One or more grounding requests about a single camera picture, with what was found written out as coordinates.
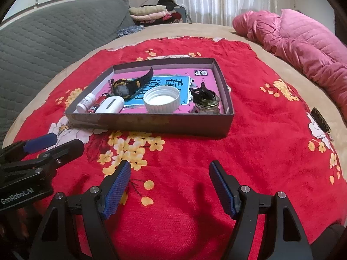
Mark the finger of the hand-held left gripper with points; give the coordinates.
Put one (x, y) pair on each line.
(40, 142)
(65, 150)

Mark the pile of folded clothes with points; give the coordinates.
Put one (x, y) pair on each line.
(151, 13)

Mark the blue patterned cloth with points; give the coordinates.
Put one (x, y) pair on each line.
(130, 31)

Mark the white earbuds case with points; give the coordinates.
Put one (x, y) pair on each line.
(109, 105)

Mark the red lighter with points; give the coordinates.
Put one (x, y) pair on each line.
(96, 105)

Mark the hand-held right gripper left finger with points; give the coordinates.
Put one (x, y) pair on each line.
(118, 189)

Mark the beige bed cover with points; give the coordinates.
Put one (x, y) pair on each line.
(311, 92)

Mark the dark patterned tag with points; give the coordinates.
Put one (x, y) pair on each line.
(321, 123)

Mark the white pill bottle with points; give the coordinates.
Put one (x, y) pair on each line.
(84, 105)

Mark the black hair clip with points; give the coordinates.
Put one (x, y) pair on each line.
(199, 92)

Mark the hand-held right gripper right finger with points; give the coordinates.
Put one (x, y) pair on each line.
(223, 189)

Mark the white ribbed bottle cap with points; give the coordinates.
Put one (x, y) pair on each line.
(161, 100)

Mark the white curtain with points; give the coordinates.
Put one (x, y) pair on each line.
(227, 0)

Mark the grey cardboard box tray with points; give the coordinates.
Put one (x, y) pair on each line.
(149, 124)

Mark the pink and blue book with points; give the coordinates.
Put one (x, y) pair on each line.
(206, 80)

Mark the grey quilted sofa cover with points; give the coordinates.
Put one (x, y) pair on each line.
(48, 46)

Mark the red floral blanket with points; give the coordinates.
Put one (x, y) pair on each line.
(257, 140)

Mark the black and yellow wristwatch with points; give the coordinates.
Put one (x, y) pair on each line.
(123, 88)

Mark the pink quilted duvet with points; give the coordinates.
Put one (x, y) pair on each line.
(298, 43)

